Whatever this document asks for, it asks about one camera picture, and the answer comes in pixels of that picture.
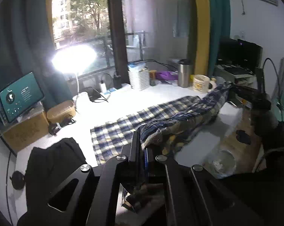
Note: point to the white bear cartoon mug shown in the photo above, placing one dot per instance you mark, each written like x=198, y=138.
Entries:
x=203, y=84

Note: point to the cardboard box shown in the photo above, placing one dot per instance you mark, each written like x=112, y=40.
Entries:
x=27, y=132

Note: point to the stainless steel tumbler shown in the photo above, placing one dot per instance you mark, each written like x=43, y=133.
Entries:
x=184, y=71

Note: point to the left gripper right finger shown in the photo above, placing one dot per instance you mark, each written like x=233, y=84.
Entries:
x=192, y=196

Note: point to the white power strip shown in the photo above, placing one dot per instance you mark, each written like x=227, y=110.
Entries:
x=108, y=93

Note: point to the round black puck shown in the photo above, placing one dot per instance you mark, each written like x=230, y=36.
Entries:
x=17, y=180

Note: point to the black folded garment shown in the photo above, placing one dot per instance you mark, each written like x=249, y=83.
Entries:
x=48, y=168

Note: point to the white charger block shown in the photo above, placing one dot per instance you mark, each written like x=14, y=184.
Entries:
x=103, y=87

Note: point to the black power adapter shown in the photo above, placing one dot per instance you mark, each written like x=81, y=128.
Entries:
x=117, y=82

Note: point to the blue plastic bag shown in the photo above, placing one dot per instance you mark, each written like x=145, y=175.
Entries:
x=136, y=66

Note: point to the blue yellow plaid pants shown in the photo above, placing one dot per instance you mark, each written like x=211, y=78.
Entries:
x=169, y=125

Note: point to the black laptop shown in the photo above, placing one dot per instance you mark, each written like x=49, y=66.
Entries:
x=239, y=57

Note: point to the white desk lamp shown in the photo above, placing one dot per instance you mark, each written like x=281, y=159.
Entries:
x=74, y=60

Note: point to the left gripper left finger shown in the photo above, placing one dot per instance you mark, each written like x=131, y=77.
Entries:
x=87, y=197

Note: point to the teal screen tablet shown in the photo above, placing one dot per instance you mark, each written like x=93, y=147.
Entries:
x=20, y=96

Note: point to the white perforated plastic basket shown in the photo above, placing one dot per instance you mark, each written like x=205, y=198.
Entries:
x=139, y=80

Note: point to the brown oval lidded box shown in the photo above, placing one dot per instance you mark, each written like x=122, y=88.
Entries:
x=61, y=111

